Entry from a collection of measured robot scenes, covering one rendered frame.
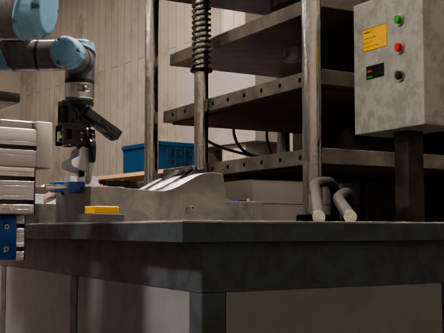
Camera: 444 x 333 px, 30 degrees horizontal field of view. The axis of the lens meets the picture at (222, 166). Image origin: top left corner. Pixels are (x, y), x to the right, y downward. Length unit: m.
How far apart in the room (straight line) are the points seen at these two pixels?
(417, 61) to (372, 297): 0.87
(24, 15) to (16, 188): 0.32
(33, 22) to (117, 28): 7.21
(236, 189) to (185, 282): 1.46
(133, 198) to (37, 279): 0.43
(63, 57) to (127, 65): 6.51
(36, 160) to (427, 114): 1.14
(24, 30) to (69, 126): 0.54
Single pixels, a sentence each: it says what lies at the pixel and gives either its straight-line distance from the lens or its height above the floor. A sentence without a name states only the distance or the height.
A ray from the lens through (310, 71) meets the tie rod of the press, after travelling 2.55.
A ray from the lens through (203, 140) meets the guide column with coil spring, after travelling 3.18.
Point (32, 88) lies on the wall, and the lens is 10.68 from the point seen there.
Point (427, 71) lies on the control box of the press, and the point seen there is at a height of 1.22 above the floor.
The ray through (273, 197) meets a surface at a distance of 2.93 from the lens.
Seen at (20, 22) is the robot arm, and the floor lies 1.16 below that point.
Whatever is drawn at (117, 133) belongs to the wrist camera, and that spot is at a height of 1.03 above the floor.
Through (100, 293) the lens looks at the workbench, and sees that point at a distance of 1.93.
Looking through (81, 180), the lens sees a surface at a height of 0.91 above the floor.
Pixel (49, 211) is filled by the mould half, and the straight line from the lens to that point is 2.32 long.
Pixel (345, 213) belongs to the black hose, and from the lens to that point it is 1.94.
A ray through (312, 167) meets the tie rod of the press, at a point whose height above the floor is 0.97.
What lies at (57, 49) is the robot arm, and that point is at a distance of 2.01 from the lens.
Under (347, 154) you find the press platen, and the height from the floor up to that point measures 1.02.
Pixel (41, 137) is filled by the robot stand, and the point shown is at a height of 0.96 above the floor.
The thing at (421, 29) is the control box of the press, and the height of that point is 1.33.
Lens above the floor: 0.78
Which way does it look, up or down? 4 degrees up
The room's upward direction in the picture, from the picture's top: straight up
